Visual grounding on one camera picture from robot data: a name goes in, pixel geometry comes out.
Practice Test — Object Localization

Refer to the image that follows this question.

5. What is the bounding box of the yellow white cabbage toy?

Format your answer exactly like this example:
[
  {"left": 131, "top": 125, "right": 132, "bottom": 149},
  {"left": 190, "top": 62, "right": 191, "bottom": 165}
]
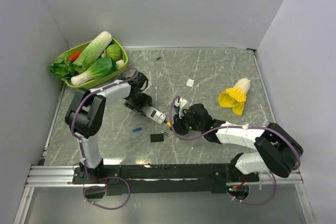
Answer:
[{"left": 218, "top": 78, "right": 250, "bottom": 115}]

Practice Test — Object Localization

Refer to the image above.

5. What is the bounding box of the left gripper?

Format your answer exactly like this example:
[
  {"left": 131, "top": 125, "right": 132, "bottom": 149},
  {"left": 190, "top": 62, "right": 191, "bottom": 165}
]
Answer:
[{"left": 124, "top": 92, "right": 152, "bottom": 115}]

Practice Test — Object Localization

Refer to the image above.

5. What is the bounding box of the green plastic basket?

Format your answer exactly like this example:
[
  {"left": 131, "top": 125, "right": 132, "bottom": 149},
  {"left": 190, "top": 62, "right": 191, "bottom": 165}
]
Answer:
[{"left": 61, "top": 38, "right": 129, "bottom": 89}]

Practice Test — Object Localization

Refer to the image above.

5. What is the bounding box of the round green cabbage toy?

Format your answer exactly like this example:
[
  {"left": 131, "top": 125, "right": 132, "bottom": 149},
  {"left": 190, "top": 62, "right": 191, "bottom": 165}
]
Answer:
[{"left": 106, "top": 44, "right": 122, "bottom": 61}]

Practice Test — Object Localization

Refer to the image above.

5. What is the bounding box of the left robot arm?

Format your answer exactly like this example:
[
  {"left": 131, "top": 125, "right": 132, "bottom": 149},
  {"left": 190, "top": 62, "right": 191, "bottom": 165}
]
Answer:
[{"left": 65, "top": 71, "right": 152, "bottom": 183}]

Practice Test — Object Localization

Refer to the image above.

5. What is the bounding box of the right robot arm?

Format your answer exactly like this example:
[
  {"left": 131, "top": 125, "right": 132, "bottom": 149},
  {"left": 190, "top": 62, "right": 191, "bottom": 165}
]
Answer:
[{"left": 169, "top": 101, "right": 303, "bottom": 181}]

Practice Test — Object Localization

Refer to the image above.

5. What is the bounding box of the white battery cover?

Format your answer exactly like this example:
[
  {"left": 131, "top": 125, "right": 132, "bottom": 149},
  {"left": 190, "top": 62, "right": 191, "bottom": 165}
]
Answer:
[{"left": 186, "top": 78, "right": 194, "bottom": 87}]

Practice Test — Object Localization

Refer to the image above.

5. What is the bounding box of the blue battery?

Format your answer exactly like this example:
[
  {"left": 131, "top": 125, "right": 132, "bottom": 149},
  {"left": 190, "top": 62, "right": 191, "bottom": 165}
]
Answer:
[{"left": 132, "top": 127, "right": 142, "bottom": 132}]

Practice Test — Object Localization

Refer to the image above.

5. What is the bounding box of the bok choy toy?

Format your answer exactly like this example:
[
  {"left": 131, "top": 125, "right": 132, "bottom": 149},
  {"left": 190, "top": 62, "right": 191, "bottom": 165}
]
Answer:
[{"left": 70, "top": 57, "right": 117, "bottom": 86}]

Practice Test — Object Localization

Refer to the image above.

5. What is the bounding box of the red chili pepper toy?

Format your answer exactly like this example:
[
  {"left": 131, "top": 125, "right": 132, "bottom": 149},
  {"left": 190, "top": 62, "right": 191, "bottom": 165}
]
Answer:
[{"left": 69, "top": 51, "right": 82, "bottom": 62}]

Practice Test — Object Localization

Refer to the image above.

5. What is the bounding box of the black battery cover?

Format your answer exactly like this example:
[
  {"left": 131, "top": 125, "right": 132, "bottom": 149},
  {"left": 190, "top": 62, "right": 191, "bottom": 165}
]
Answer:
[{"left": 150, "top": 133, "right": 164, "bottom": 143}]

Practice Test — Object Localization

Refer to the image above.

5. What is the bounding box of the green lettuce toy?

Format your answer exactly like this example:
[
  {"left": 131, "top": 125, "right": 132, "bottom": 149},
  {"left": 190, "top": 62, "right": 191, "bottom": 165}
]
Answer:
[{"left": 49, "top": 53, "right": 77, "bottom": 79}]

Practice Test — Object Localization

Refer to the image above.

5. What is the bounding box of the white red remote control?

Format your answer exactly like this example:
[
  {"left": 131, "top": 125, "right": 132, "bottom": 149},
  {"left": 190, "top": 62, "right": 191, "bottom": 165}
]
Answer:
[{"left": 143, "top": 105, "right": 166, "bottom": 124}]

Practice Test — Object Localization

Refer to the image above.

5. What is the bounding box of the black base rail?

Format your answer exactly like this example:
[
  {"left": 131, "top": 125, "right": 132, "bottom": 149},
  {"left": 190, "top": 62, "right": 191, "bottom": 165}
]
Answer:
[{"left": 72, "top": 163, "right": 259, "bottom": 196}]

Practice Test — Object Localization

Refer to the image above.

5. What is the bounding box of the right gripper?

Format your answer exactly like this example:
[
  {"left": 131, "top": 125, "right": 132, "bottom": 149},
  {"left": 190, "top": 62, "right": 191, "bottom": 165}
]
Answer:
[{"left": 171, "top": 108, "right": 204, "bottom": 135}]

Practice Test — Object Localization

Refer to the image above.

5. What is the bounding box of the napa cabbage toy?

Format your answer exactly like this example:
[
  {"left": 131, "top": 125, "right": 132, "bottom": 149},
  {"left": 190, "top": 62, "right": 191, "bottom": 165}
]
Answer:
[{"left": 73, "top": 31, "right": 112, "bottom": 68}]

